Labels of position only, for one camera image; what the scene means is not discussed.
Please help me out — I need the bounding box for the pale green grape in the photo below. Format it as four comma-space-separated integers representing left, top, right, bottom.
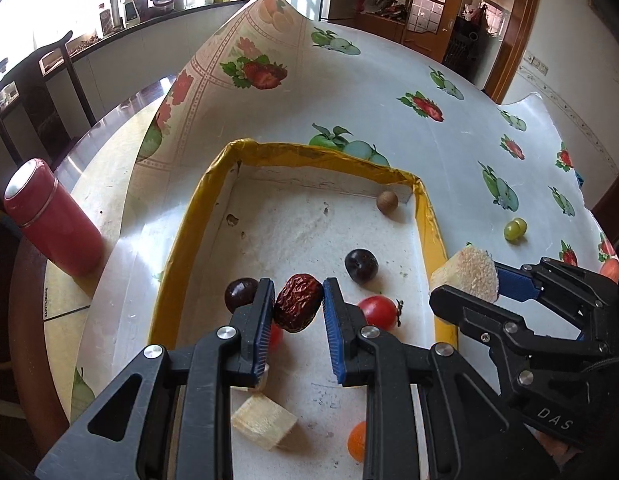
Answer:
513, 218, 527, 236

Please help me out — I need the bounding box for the red cherry tomato with stem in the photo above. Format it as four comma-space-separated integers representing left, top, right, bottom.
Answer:
357, 295, 404, 332

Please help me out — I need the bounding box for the small dark plum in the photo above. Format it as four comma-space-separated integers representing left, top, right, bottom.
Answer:
224, 278, 259, 313

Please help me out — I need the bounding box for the dried red jujube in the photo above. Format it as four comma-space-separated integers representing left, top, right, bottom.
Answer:
273, 273, 323, 333

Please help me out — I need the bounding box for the red apple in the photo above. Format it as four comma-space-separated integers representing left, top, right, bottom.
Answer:
599, 258, 619, 283

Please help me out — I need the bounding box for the fruit-print tablecloth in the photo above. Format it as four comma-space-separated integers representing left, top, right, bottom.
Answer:
68, 0, 619, 480

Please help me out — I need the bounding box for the yellow-rimmed white tray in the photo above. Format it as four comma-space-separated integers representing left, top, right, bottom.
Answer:
150, 139, 446, 479

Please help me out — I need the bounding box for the red thermos bottle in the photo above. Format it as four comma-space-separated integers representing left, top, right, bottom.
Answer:
4, 158, 104, 278

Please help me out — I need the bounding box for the dark wooden chair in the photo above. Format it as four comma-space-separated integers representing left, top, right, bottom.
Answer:
0, 30, 97, 169

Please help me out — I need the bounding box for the wooden glass door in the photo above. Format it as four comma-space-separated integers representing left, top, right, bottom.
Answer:
403, 0, 461, 62

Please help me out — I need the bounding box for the spray bottle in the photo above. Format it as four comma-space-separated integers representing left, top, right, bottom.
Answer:
123, 0, 140, 28

